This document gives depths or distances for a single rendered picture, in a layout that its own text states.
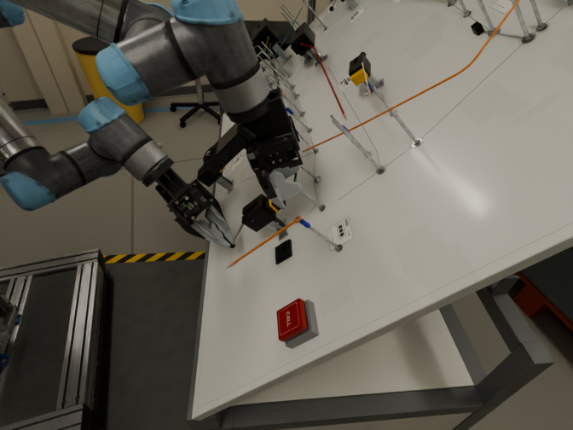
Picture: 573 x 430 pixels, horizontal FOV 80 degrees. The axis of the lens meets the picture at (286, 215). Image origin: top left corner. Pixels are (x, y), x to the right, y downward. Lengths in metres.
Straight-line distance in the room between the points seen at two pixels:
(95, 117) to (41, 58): 3.10
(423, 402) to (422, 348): 0.12
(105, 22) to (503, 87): 0.58
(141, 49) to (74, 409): 1.30
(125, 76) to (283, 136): 0.23
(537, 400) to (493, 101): 1.60
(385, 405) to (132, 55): 0.77
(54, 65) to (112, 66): 3.29
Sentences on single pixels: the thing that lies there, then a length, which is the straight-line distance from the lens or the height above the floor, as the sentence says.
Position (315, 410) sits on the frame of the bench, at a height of 0.80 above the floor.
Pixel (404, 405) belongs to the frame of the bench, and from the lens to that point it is 0.85.
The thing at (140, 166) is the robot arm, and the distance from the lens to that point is 0.68.
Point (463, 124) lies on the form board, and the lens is 0.60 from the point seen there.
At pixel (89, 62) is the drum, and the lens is 3.26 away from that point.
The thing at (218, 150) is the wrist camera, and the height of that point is 1.26.
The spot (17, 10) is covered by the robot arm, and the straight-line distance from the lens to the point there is 0.99.
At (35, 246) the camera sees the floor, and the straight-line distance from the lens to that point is 2.52.
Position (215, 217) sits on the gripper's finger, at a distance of 0.73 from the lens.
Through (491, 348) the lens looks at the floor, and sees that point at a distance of 2.04.
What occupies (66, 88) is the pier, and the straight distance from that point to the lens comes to 3.85.
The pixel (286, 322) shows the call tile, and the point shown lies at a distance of 0.54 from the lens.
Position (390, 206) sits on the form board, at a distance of 0.56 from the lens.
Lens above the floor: 1.56
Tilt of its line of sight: 43 degrees down
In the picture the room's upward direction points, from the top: 3 degrees clockwise
